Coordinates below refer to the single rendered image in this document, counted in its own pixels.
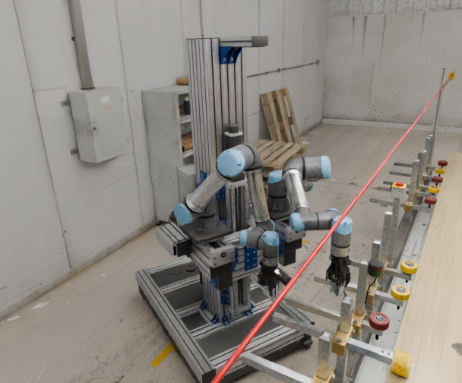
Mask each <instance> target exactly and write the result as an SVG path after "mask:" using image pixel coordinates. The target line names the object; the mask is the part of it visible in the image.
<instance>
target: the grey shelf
mask: <svg viewBox="0 0 462 383"><path fill-rule="evenodd" d="M141 92H142V99H143V106H144V118H145V125H146V132H147V145H148V152H149V159H150V172H151V179H152V186H153V199H154V206H155V213H156V220H157V226H159V225H161V223H159V220H163V221H166V222H168V219H169V215H170V214H169V212H170V211H171V210H173V209H174V207H175V206H176V205H177V204H178V203H179V193H178V184H177V175H176V167H177V166H185V165H188V164H190V163H193V162H194V151H193V148H192V149H191V150H187V151H185V152H182V139H181V136H182V135H185V134H188V133H190V132H192V129H191V114H190V115H185V113H182V114H179V105H182V104H184V97H189V86H185V85H172V86H168V87H160V88H156V89H151V90H143V91H141ZM189 101H190V97H189ZM173 107H174V109H173ZM176 142H177V145H176ZM180 142H181V143H180ZM170 222H171V223H173V222H172V221H170Z"/></svg>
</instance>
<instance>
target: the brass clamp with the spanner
mask: <svg viewBox="0 0 462 383"><path fill-rule="evenodd" d="M354 312H355V309H354V311H353V314H352V319H351V325H352V326H353V327H354V330H355V333H354V334H355V335H357V336H359V334H360V331H361V330H362V329H361V327H362V322H363V320H365V317H368V314H367V311H366V310H365V311H364V313H363V316H361V315H356V314H354ZM354 319H356V320H357V324H353V320H354Z"/></svg>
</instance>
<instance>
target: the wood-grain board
mask: <svg viewBox="0 0 462 383"><path fill-rule="evenodd" d="M451 343H462V153H456V152H451V154H450V156H449V160H448V165H447V167H446V170H445V175H444V178H443V181H442V184H441V188H440V192H439V194H438V199H437V201H436V205H435V209H434V212H433V215H432V220H431V223H430V226H429V231H428V233H427V237H426V240H425V244H424V246H423V250H422V254H421V257H420V260H419V265H418V268H417V271H416V276H415V278H414V281H413V285H412V289H411V291H410V296H409V299H408V302H407V307H406V310H405V312H404V316H403V321H402V323H401V326H400V330H399V334H398V336H397V341H396V344H395V347H394V354H395V350H401V351H404V352H406V353H410V354H412V355H413V358H412V362H411V365H412V368H411V369H410V374H409V377H408V378H406V377H403V376H401V375H398V374H395V373H393V372H392V371H391V368H392V363H391V365H389V368H388V373H387V375H386V379H385V381H384V383H462V355H460V354H457V352H456V351H457V350H456V349H454V348H451Z"/></svg>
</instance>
